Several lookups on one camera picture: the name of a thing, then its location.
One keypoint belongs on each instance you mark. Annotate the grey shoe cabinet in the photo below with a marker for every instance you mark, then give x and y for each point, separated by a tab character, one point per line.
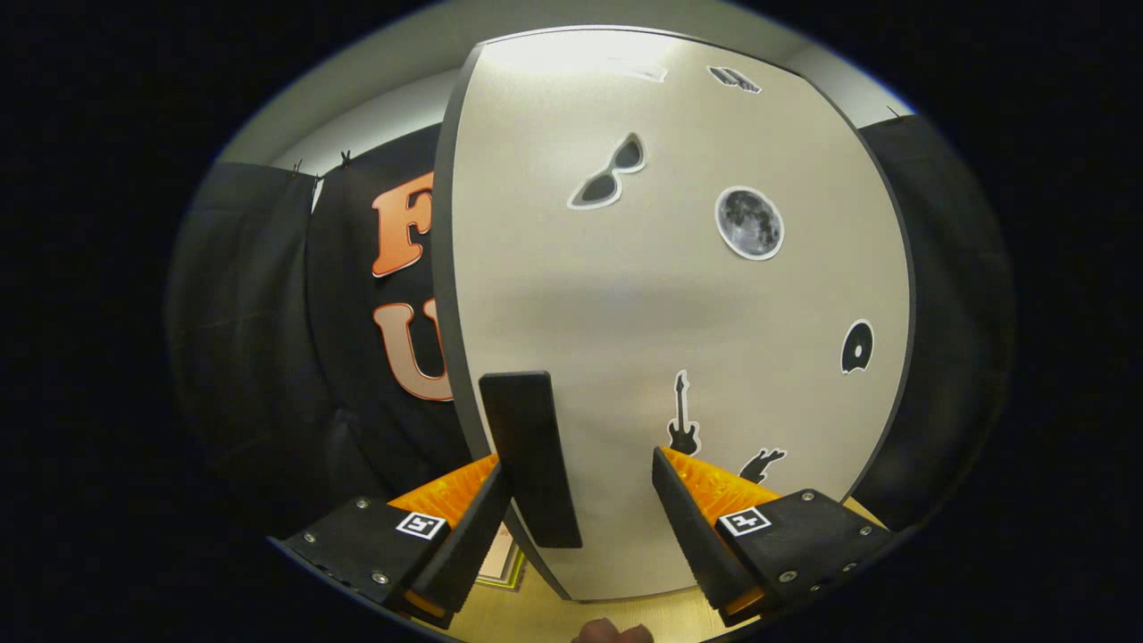
442	268

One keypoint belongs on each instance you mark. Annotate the stack of books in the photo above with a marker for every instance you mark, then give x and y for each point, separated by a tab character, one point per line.
502	563

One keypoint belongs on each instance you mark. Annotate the beige shoe cabinet door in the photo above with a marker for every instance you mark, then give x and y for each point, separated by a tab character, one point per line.
679	313

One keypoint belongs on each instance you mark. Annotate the black backdrop cloth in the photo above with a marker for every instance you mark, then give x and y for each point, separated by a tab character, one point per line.
250	357

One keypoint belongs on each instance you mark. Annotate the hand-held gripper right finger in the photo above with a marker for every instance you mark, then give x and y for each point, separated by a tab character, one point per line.
692	536

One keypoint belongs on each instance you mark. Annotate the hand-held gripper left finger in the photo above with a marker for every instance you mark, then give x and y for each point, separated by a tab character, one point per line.
469	545

